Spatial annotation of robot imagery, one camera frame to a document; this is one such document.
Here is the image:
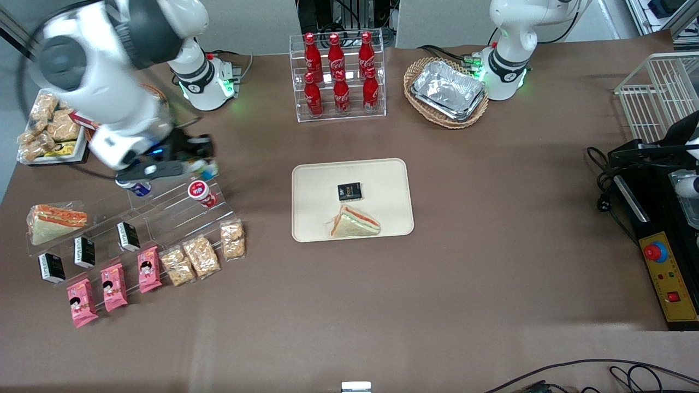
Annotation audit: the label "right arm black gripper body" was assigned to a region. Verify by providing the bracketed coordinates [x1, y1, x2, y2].
[158, 134, 215, 163]

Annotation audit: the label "red gum bottle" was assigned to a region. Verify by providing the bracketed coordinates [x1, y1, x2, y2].
[187, 180, 218, 209]

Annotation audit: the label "blue gum bottle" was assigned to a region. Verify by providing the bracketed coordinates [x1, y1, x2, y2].
[121, 180, 153, 198]

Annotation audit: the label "cream plastic serving tray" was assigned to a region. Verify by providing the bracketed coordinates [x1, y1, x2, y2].
[291, 158, 415, 243]

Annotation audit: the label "silver foil tray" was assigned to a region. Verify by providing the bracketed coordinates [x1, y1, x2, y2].
[409, 60, 487, 122]

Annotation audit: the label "clear acrylic stepped stand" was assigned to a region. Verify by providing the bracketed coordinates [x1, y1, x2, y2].
[25, 174, 237, 285]

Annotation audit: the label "woven wicker basket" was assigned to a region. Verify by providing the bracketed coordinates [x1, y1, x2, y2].
[140, 82, 171, 110]
[403, 57, 490, 130]

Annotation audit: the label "clear rice crisp pack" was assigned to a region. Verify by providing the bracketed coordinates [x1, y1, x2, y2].
[46, 112, 82, 143]
[220, 218, 247, 261]
[159, 246, 197, 288]
[181, 235, 222, 281]
[17, 129, 56, 162]
[29, 93, 60, 122]

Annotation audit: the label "clear plastic container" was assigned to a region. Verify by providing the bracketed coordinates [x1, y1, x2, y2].
[668, 169, 699, 230]

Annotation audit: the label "black wrapped rice ball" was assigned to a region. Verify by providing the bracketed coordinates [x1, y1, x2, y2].
[73, 236, 97, 269]
[116, 221, 142, 252]
[38, 253, 67, 285]

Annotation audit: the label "black sealing machine yellow panel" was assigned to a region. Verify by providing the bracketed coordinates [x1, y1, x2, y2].
[606, 139, 699, 332]

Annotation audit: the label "black snack supply box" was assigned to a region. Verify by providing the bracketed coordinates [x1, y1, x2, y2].
[16, 90, 91, 165]

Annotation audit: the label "red snack packet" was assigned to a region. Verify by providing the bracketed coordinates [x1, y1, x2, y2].
[70, 111, 100, 130]

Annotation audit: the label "pink cartoon snack packet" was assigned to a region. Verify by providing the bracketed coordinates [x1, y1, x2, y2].
[66, 278, 100, 329]
[137, 246, 163, 294]
[100, 263, 129, 313]

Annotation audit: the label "clear acrylic bottle rack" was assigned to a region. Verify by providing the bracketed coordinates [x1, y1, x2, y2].
[289, 28, 387, 123]

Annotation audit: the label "red cola bottle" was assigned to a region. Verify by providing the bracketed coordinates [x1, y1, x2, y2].
[358, 31, 377, 72]
[333, 70, 352, 116]
[304, 32, 324, 77]
[328, 33, 346, 74]
[304, 72, 324, 118]
[363, 67, 380, 114]

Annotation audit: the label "yellow snack packet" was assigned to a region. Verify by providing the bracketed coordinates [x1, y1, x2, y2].
[42, 141, 78, 158]

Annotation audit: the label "wrapped triangle sandwich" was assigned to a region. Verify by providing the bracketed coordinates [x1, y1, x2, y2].
[27, 204, 88, 246]
[329, 205, 382, 239]

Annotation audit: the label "black equipment rack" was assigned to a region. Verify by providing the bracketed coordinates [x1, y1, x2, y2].
[297, 0, 395, 34]

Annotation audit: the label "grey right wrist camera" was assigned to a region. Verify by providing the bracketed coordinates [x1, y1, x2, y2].
[115, 160, 187, 184]

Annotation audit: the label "white wire basket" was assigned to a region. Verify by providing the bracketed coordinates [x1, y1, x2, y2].
[614, 52, 699, 146]

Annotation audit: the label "black machine power cable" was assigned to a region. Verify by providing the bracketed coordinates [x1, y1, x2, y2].
[585, 146, 643, 247]

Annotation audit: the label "metal frame shelf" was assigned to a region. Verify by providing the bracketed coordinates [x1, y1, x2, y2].
[625, 0, 699, 45]

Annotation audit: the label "black base cable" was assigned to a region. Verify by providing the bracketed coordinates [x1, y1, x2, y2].
[417, 43, 495, 69]

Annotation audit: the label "long black floor cable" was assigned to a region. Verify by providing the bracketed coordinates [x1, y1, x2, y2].
[483, 358, 699, 393]

